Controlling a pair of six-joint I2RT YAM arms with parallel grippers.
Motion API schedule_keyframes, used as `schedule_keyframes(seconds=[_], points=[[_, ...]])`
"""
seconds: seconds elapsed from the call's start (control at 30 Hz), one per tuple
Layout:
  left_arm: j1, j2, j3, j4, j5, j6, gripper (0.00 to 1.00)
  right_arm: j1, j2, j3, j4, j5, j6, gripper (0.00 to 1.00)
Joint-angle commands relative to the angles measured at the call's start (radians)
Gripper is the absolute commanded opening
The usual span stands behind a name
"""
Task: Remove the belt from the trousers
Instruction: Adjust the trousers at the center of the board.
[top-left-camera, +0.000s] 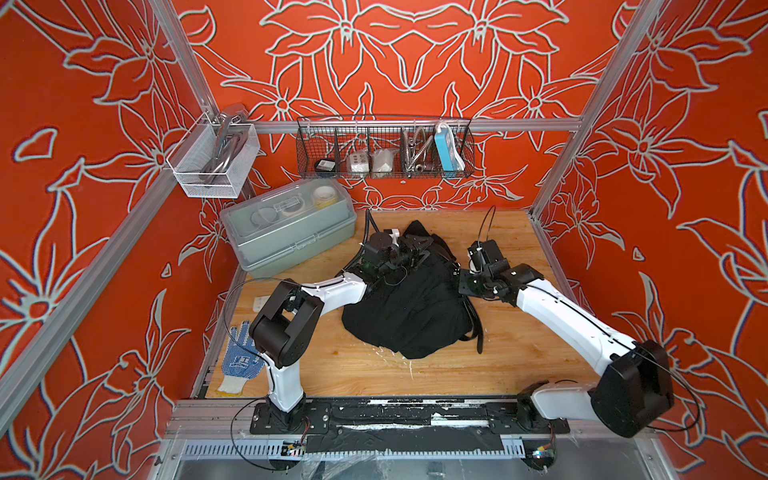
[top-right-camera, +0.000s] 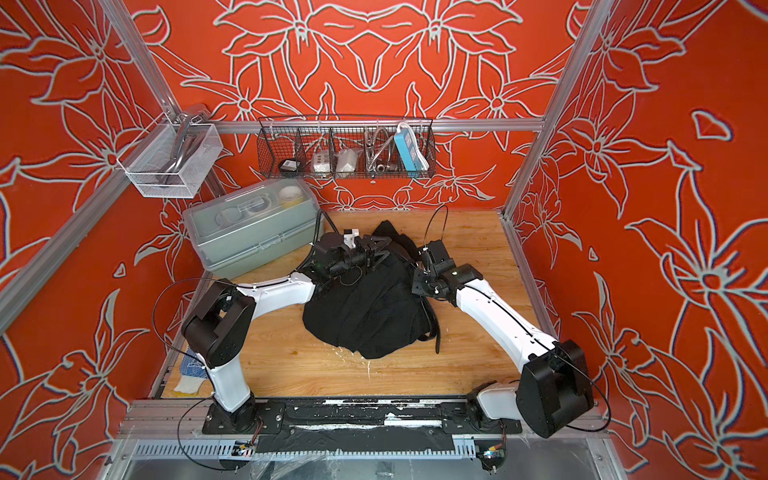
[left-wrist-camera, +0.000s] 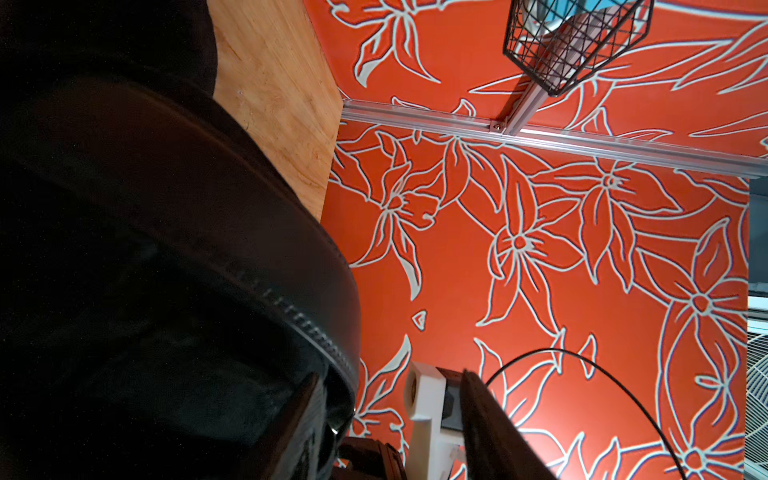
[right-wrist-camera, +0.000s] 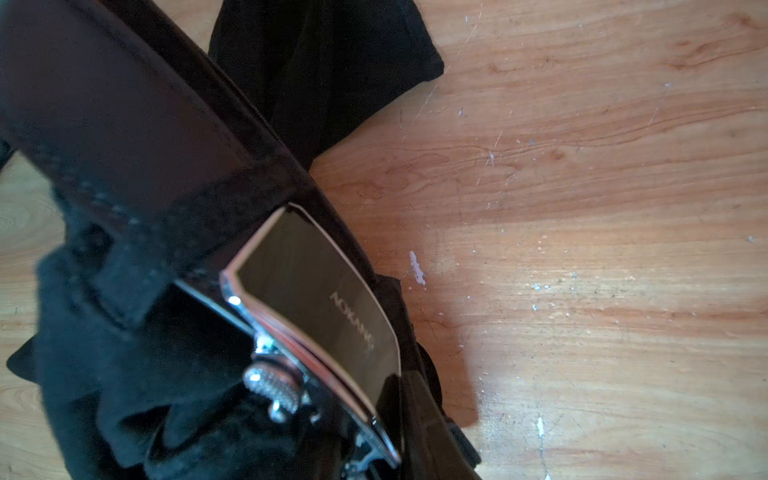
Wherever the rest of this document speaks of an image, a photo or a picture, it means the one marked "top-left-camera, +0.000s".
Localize white perforated cable duct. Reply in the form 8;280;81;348
177;439;526;462

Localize grey plastic storage box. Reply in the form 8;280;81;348
220;178;357;278

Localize black wire wall basket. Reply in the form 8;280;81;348
295;114;476;180

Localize white wire basket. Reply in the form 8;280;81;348
166;114;261;199

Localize metal utensils in white basket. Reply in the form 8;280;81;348
200;112;245;185

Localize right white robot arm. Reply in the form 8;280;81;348
459;240;675;438

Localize metal tongs in basket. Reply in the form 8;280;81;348
402;126;434;176

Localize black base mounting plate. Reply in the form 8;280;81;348
247;395;570;450

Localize white power adapter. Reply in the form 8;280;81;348
346;150;370;175

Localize black trousers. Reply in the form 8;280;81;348
342;220;471;359

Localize blue white work glove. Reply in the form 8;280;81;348
217;321;264;395

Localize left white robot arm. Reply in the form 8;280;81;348
249;229;434;415

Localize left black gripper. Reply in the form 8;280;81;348
376;236;433;281

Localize black leather belt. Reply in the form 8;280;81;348
437;239;485;355

